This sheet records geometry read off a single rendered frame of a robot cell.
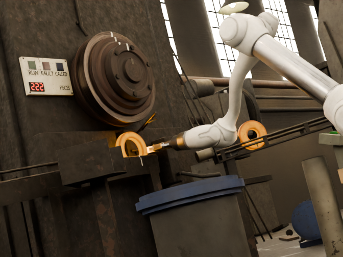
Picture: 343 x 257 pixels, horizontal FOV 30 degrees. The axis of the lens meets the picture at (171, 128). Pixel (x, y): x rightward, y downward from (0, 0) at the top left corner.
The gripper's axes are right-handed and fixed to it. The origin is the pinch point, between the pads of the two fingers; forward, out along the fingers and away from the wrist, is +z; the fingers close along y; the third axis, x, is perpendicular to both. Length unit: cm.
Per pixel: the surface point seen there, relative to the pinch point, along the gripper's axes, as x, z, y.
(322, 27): 96, 27, 263
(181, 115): 68, 259, 341
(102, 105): 22.2, 0.3, -27.5
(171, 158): -5.7, -2.8, 10.8
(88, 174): -11, -32, -71
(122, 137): 6.7, 1.6, -16.7
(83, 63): 42, 2, -34
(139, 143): 3.5, 1.6, -5.8
